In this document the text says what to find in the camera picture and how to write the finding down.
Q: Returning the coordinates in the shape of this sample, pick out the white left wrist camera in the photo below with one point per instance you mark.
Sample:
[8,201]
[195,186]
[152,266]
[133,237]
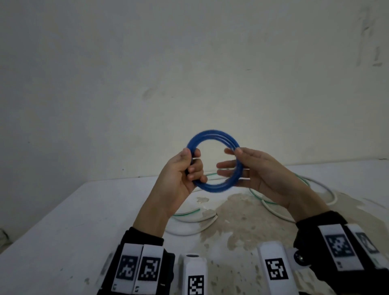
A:
[194,267]

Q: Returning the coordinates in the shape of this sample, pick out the person's left forearm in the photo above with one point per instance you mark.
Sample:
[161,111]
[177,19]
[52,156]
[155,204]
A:
[152,217]

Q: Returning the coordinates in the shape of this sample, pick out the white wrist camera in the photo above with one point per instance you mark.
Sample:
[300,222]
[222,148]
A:
[194,267]
[275,252]

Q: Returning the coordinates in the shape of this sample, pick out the person's right hand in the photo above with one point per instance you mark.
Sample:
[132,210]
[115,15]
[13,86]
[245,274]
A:
[270,179]

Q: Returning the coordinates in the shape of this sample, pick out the black wristband with markers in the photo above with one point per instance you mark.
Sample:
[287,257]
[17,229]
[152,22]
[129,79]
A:
[136,267]
[340,255]

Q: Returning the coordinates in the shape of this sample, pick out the person's left hand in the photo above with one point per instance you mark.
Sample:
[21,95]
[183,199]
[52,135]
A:
[176,182]

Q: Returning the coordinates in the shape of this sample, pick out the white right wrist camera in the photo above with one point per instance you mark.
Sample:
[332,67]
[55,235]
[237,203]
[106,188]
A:
[275,252]

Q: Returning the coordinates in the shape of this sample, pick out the black right wristband with markers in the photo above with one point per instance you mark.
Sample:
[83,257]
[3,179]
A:
[340,255]

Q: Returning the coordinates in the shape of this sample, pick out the black left wristband with markers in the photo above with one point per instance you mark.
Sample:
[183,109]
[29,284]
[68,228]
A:
[136,267]

